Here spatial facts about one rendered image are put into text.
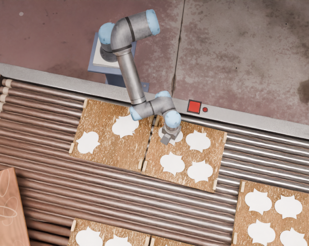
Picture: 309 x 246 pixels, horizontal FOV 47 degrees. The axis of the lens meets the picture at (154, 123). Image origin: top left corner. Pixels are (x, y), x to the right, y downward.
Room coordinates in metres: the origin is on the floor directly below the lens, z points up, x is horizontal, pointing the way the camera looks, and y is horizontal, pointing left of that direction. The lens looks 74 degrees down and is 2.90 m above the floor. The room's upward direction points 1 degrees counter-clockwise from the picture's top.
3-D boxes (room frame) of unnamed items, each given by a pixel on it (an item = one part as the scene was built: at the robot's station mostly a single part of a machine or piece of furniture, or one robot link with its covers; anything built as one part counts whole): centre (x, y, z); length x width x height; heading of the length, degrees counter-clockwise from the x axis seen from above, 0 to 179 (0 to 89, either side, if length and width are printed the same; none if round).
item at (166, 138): (0.49, -0.08, 1.05); 0.12 x 0.09 x 0.16; 147
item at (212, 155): (0.40, -0.17, 0.93); 0.41 x 0.35 x 0.02; 75
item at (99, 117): (0.51, 0.24, 0.93); 0.41 x 0.35 x 0.02; 76
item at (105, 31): (1.06, 0.25, 1.06); 0.13 x 0.12 x 0.14; 110
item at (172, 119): (0.51, -0.09, 1.20); 0.09 x 0.08 x 0.11; 20
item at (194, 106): (0.68, -0.23, 0.92); 0.06 x 0.06 x 0.01; 77
